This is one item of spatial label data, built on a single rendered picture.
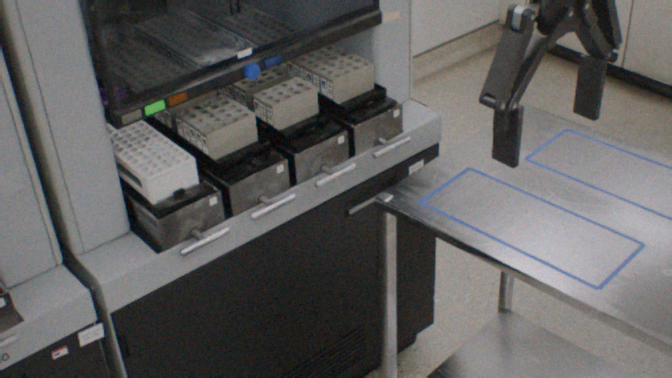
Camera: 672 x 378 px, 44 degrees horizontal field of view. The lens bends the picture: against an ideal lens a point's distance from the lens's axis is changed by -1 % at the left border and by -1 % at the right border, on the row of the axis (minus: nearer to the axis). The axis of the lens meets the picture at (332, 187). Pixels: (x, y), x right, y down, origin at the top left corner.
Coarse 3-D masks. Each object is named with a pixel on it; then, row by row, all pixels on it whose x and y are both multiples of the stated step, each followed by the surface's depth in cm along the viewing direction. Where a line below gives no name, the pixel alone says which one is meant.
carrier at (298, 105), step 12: (288, 96) 165; (300, 96) 165; (312, 96) 168; (276, 108) 163; (288, 108) 165; (300, 108) 167; (312, 108) 169; (276, 120) 164; (288, 120) 166; (300, 120) 168
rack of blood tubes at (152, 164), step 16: (112, 128) 161; (128, 128) 161; (144, 128) 161; (112, 144) 156; (128, 144) 155; (144, 144) 155; (160, 144) 155; (128, 160) 151; (144, 160) 151; (160, 160) 150; (176, 160) 150; (192, 160) 150; (128, 176) 157; (144, 176) 146; (160, 176) 146; (176, 176) 148; (192, 176) 151; (144, 192) 148; (160, 192) 148
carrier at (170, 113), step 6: (216, 90) 168; (204, 96) 167; (210, 96) 168; (186, 102) 165; (192, 102) 166; (198, 102) 167; (174, 108) 163; (180, 108) 164; (186, 108) 165; (168, 114) 164; (174, 114) 164; (168, 120) 165; (174, 120) 165; (168, 126) 166; (174, 126) 165; (174, 132) 166
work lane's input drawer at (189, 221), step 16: (128, 192) 153; (176, 192) 149; (192, 192) 150; (208, 192) 151; (128, 208) 154; (144, 208) 148; (160, 208) 146; (176, 208) 147; (192, 208) 149; (208, 208) 151; (144, 224) 150; (160, 224) 146; (176, 224) 148; (192, 224) 151; (208, 224) 153; (160, 240) 147; (176, 240) 150; (208, 240) 149
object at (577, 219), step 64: (576, 128) 161; (384, 192) 146; (448, 192) 145; (512, 192) 145; (576, 192) 144; (640, 192) 143; (384, 256) 151; (512, 256) 130; (576, 256) 130; (640, 256) 129; (384, 320) 160; (512, 320) 195; (640, 320) 117
